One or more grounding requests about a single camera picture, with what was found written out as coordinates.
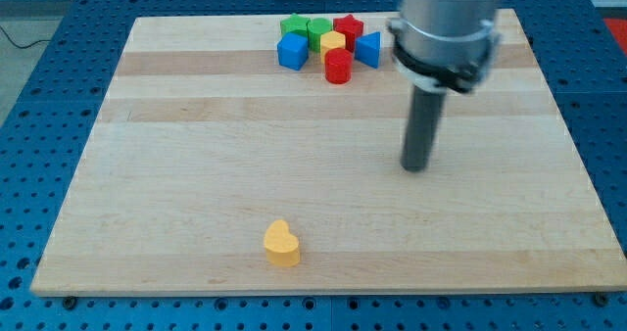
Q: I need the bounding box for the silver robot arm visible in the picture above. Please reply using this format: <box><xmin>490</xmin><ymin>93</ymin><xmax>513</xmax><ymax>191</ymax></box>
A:
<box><xmin>387</xmin><ymin>0</ymin><xmax>501</xmax><ymax>93</ymax></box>

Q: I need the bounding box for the yellow wooden heart block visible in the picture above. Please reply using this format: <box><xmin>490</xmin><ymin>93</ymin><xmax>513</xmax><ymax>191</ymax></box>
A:
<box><xmin>264</xmin><ymin>219</ymin><xmax>301</xmax><ymax>267</ymax></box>

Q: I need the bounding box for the red wooden cylinder block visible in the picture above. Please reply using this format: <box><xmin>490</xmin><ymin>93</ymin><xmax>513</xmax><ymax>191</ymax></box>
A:
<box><xmin>324</xmin><ymin>48</ymin><xmax>353</xmax><ymax>84</ymax></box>

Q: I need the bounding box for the light wooden board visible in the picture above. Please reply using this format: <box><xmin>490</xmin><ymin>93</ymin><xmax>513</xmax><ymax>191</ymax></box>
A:
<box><xmin>31</xmin><ymin>9</ymin><xmax>626</xmax><ymax>297</ymax></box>

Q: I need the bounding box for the blue wooden cube block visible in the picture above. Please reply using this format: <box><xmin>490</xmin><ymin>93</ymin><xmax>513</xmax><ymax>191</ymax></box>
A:
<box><xmin>277</xmin><ymin>32</ymin><xmax>309</xmax><ymax>71</ymax></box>

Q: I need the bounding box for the yellow wooden hexagon block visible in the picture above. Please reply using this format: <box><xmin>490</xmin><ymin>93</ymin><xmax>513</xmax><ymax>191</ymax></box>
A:
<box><xmin>319</xmin><ymin>30</ymin><xmax>346</xmax><ymax>64</ymax></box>

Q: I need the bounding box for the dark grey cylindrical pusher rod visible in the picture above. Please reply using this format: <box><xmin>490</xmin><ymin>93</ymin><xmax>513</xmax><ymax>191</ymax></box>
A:
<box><xmin>401</xmin><ymin>86</ymin><xmax>446</xmax><ymax>172</ymax></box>

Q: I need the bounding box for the blue wooden triangle block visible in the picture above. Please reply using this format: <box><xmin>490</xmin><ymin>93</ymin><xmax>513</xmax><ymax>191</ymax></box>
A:
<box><xmin>355</xmin><ymin>31</ymin><xmax>381</xmax><ymax>69</ymax></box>

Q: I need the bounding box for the green wooden cylinder block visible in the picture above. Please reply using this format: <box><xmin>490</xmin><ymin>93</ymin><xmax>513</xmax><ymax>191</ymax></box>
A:
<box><xmin>307</xmin><ymin>18</ymin><xmax>333</xmax><ymax>53</ymax></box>

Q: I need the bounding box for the green wooden star block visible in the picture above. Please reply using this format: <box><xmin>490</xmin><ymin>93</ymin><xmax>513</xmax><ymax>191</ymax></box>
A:
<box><xmin>279</xmin><ymin>14</ymin><xmax>311</xmax><ymax>38</ymax></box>

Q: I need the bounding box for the red wooden star block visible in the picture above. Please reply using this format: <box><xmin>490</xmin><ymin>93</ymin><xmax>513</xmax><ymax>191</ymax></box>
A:
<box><xmin>333</xmin><ymin>14</ymin><xmax>364</xmax><ymax>52</ymax></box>

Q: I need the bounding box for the black cable on floor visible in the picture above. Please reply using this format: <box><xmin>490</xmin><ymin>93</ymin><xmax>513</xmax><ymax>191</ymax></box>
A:
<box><xmin>0</xmin><ymin>24</ymin><xmax>52</xmax><ymax>50</ymax></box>

